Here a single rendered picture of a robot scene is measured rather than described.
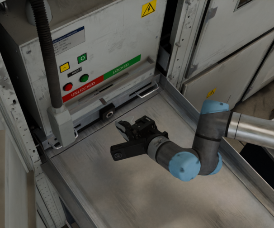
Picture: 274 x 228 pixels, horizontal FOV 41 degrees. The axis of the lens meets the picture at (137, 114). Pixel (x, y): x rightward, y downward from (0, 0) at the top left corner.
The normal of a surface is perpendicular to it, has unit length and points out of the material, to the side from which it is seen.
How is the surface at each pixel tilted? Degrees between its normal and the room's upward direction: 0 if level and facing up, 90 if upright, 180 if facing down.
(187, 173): 60
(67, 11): 0
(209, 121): 41
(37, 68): 90
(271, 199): 90
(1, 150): 0
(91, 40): 90
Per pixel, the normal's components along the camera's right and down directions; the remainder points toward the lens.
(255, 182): -0.79, 0.49
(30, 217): 0.07, -0.52
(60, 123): 0.56, 0.36
